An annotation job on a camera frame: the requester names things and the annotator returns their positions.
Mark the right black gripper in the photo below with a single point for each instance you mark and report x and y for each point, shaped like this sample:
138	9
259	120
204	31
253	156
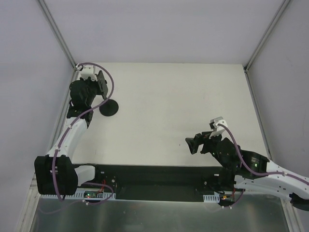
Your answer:
203	142

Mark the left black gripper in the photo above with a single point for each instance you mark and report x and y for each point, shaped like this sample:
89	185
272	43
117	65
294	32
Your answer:
102	83

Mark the black smartphone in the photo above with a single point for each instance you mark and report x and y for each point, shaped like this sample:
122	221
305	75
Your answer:
102	85

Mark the black phone stand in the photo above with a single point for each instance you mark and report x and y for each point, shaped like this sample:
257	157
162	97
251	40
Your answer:
109	108

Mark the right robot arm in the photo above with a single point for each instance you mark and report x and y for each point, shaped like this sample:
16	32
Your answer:
247	170

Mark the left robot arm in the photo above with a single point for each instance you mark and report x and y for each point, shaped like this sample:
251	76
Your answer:
55	172

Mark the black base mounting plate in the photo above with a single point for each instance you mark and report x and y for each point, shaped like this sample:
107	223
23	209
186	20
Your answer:
161	183

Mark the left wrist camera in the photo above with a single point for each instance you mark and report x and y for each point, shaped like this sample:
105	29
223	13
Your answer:
86	72

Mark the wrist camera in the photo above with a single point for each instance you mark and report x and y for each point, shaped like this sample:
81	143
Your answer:
217	126
86	72

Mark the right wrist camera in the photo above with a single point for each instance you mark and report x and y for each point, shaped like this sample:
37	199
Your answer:
217	126

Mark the right white cable duct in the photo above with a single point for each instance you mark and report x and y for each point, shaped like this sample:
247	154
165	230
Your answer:
219	198

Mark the white cable duct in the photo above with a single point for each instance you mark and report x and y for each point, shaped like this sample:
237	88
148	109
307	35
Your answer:
219	198
91	195

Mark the left aluminium frame post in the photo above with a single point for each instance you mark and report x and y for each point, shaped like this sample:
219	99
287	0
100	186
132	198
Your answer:
56	32

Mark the aluminium frame post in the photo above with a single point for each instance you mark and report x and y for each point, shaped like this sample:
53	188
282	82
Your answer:
56	32
268	32

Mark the left white cable duct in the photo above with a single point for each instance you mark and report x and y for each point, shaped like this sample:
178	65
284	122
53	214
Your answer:
91	195

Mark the right aluminium frame post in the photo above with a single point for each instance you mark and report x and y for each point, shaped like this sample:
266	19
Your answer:
268	32

